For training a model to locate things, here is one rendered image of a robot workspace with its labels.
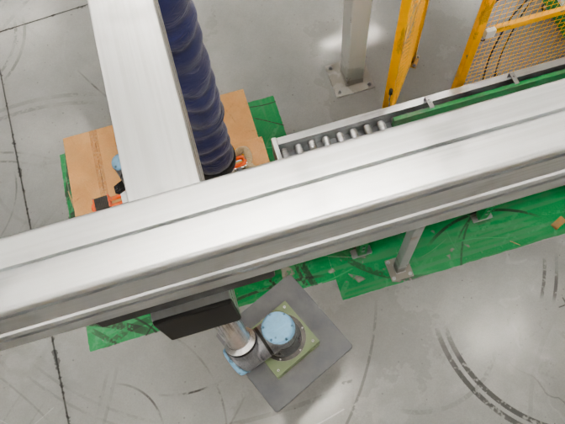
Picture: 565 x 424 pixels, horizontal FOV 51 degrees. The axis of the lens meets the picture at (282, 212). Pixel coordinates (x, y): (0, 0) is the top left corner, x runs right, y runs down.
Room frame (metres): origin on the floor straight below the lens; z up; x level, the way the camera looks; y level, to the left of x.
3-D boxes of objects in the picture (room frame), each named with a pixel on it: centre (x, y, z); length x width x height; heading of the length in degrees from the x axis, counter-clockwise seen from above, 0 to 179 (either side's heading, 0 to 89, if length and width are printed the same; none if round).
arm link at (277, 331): (0.56, 0.10, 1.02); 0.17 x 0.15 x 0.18; 116
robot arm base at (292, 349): (0.56, 0.09, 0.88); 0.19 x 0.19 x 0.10
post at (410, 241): (1.06, -0.70, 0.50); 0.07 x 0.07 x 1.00; 8
